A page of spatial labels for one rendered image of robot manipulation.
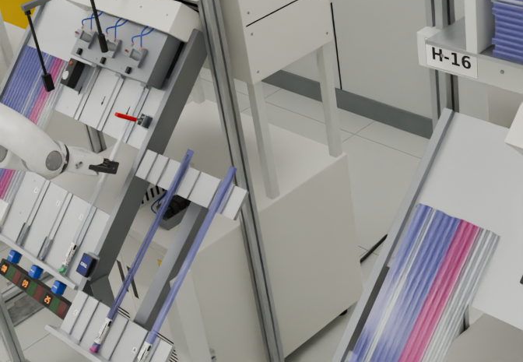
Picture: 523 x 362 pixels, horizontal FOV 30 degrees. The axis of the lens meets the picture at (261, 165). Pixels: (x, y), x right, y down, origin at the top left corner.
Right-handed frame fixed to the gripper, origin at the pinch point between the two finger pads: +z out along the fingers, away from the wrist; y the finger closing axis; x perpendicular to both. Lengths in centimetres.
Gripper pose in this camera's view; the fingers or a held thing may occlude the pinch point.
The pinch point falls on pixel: (108, 166)
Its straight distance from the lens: 250.3
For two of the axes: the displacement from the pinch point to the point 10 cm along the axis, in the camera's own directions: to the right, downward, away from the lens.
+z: 6.7, 1.2, 7.3
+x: -3.0, 9.5, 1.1
